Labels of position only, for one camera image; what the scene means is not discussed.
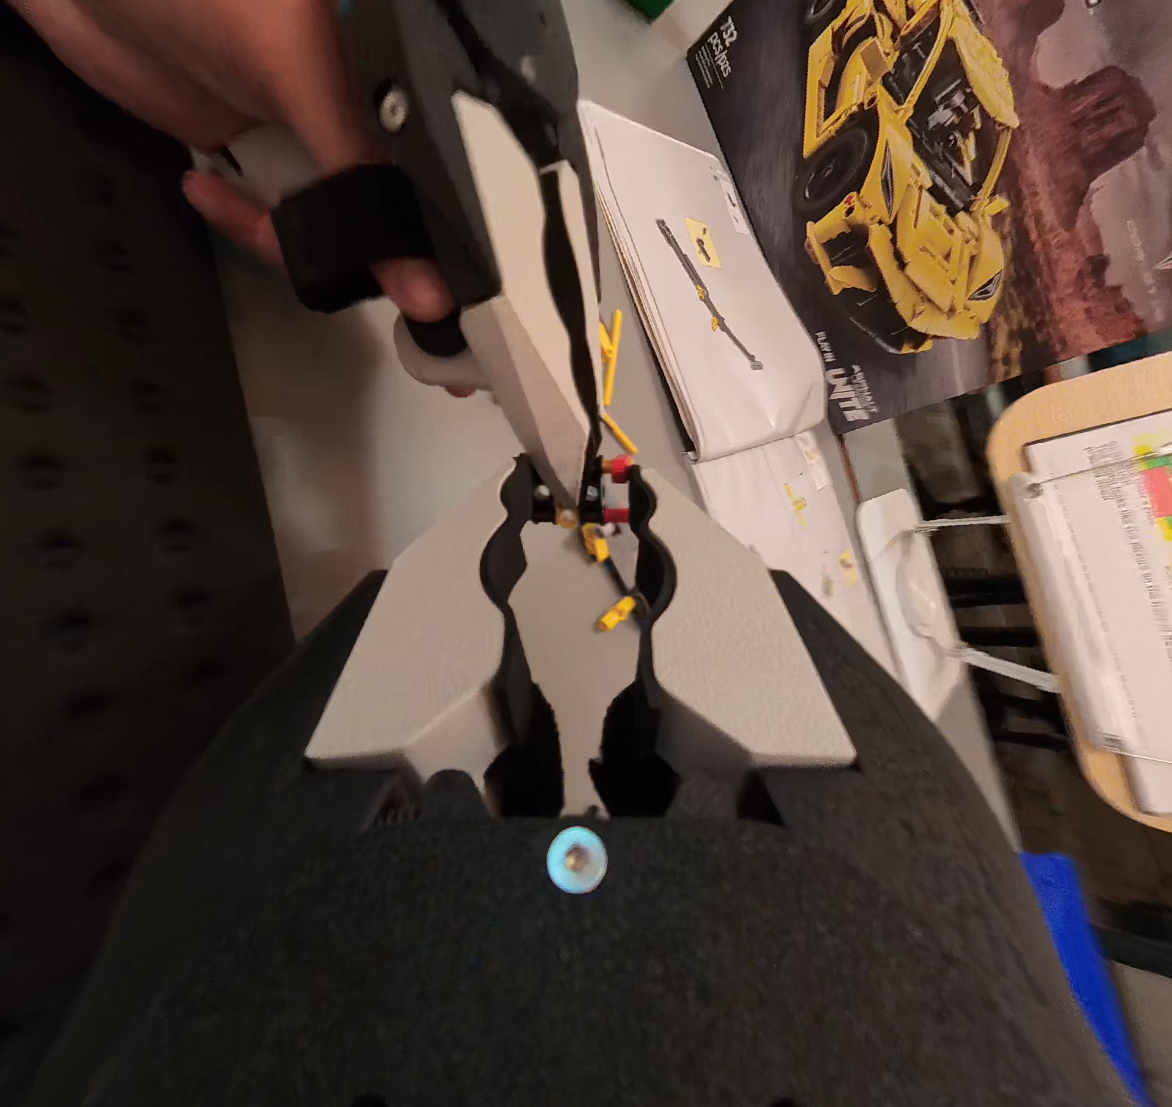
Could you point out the small black connector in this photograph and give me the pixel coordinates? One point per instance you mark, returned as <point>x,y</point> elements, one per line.
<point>540,503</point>

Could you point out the long grey black beam assembly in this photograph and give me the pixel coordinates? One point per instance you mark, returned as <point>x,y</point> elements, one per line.
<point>615,614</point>

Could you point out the person's left hand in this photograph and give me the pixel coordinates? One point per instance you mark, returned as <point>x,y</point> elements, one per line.
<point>183,26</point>

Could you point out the yellow axle rod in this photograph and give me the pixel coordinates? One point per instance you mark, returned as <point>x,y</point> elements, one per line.
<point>614,365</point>
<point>620,432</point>

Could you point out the wooden board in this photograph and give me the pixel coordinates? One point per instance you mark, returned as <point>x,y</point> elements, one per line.
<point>1017,429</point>

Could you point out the blue bin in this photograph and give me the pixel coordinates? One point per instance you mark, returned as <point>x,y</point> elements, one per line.
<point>1080,960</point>

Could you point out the dark box with yellow car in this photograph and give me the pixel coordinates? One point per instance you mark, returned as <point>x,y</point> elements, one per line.
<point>916,163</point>

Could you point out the black connector with red pin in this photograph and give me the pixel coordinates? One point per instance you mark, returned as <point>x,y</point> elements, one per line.
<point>593,489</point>

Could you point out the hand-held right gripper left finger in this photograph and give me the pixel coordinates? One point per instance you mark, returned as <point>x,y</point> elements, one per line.
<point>412,658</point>

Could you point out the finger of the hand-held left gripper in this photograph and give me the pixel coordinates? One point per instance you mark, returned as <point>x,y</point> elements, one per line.
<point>573,209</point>
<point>513,301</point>

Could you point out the red two-hole connector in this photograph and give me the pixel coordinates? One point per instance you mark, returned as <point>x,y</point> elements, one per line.
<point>621,466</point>

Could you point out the printed instruction sheet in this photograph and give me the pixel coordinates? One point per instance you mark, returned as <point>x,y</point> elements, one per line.
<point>1098,529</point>

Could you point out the open instruction booklet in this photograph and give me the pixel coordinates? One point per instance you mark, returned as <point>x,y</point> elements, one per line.
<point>714,301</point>

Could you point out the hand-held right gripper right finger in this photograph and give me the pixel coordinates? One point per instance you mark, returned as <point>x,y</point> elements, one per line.
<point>741,658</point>

